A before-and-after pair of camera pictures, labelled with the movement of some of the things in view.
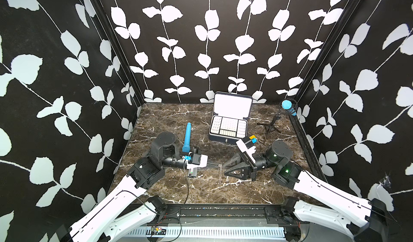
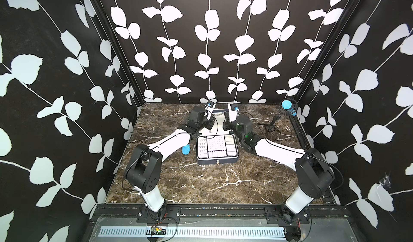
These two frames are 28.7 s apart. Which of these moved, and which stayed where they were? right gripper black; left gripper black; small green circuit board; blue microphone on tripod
Moved: right gripper black; left gripper black
Stayed: small green circuit board; blue microphone on tripod
